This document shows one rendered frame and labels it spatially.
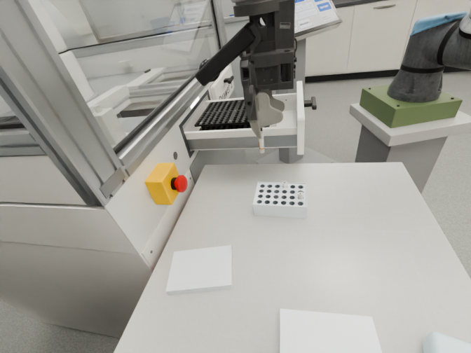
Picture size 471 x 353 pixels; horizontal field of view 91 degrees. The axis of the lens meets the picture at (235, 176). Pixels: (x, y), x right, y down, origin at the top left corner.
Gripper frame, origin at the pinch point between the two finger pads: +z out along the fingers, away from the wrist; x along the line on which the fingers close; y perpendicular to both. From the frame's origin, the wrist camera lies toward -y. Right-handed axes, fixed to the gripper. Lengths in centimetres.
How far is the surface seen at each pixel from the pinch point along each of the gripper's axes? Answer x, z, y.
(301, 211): -2.7, 19.3, 9.1
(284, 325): -27.5, 16.9, 6.7
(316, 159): 124, 92, 22
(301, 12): 118, -9, 8
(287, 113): 38.4, 13.7, 3.9
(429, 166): 44, 40, 56
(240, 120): 21.2, 7.7, -8.5
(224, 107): 31.3, 7.6, -16.2
